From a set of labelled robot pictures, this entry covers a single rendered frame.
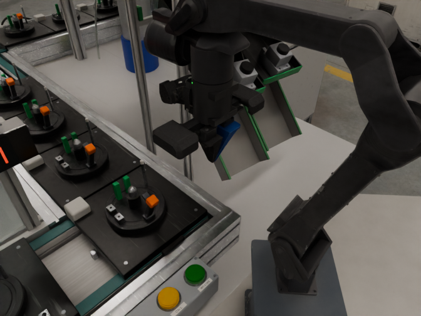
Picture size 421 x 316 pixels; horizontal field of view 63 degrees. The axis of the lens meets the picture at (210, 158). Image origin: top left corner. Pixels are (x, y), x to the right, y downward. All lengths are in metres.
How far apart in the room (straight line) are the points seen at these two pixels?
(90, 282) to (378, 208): 0.78
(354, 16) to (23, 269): 0.73
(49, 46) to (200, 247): 1.38
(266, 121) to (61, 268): 0.64
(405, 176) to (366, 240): 1.68
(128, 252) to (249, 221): 0.35
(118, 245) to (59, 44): 1.31
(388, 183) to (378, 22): 2.23
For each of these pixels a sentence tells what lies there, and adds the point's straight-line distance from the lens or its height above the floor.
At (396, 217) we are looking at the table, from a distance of 1.08.
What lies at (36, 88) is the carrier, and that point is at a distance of 1.43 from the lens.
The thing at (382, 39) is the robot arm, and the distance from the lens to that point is 0.34.
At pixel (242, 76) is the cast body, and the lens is 0.75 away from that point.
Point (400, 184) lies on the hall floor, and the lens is 2.57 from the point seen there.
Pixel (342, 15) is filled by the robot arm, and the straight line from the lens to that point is 0.35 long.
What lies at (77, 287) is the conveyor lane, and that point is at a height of 0.92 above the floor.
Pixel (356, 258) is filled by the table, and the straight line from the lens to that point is 0.95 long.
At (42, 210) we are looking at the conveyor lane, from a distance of 0.93.
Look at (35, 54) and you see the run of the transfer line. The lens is 1.88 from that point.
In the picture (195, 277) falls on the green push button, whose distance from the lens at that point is 0.72.
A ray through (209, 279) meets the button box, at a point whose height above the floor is 0.96.
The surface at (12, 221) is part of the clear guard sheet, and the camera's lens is 0.88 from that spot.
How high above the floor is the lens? 1.60
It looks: 41 degrees down
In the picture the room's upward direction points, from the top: straight up
